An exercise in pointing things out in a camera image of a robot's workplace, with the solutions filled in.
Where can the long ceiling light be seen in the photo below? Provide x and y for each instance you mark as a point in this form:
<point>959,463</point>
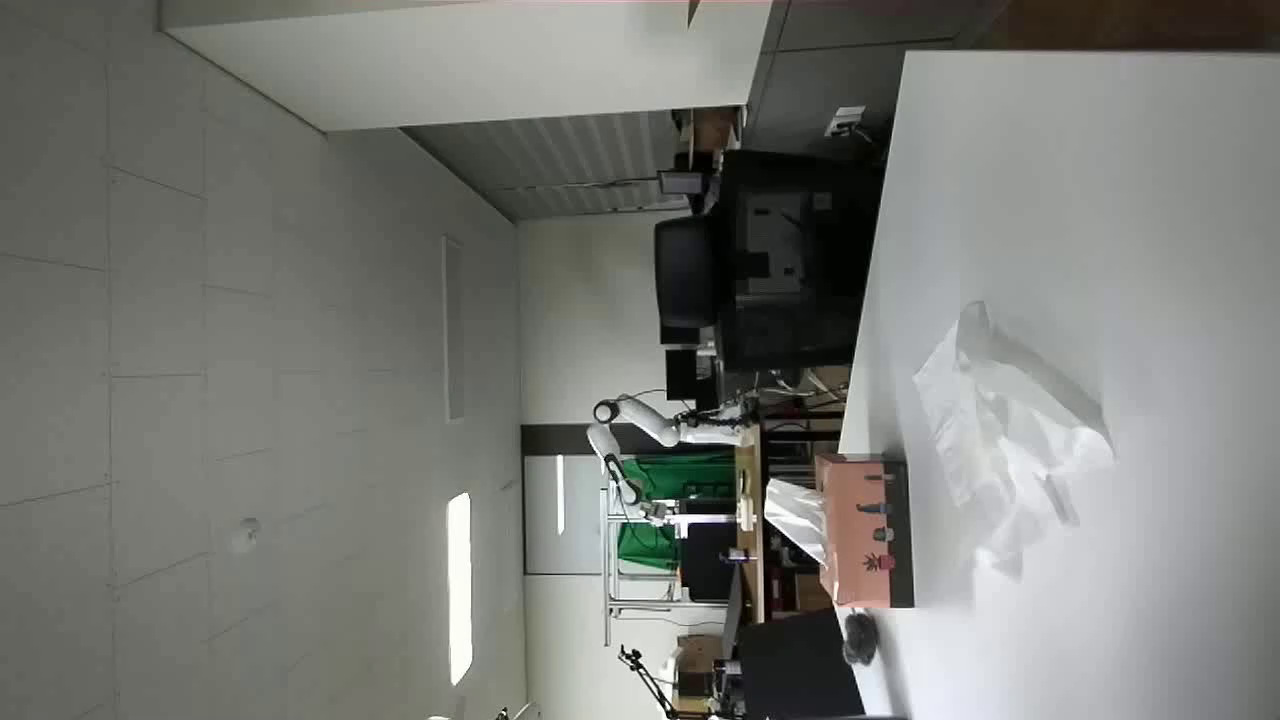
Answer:
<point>459,585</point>

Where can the small white background robot arm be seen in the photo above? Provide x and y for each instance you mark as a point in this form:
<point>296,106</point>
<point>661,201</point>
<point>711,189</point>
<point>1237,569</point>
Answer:
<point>641,423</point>

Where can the white wall board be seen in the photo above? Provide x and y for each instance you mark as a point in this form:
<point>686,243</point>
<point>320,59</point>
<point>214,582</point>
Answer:
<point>563,513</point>

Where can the pink tissue box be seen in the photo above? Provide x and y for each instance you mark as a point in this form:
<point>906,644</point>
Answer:
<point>865,534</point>

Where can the green cloth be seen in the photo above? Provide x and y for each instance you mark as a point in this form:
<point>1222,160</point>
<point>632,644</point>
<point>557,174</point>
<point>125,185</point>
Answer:
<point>686,478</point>

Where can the white metal stand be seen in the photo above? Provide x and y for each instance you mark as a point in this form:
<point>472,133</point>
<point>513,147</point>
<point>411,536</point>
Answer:
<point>625,585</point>

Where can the black case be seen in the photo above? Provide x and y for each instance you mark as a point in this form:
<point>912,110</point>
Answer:
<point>795,667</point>

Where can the black computer monitor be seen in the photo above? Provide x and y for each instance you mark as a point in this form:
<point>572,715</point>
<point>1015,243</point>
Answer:
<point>795,263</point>

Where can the small black round object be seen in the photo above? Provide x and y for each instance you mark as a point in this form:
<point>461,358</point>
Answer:
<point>861,642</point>

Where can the wooden background table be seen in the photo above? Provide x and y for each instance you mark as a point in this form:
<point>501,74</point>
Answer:
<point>750,521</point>

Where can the crumpled white tissue pile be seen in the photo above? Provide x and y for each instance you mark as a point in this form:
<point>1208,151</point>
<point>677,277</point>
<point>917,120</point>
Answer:
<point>1000,426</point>

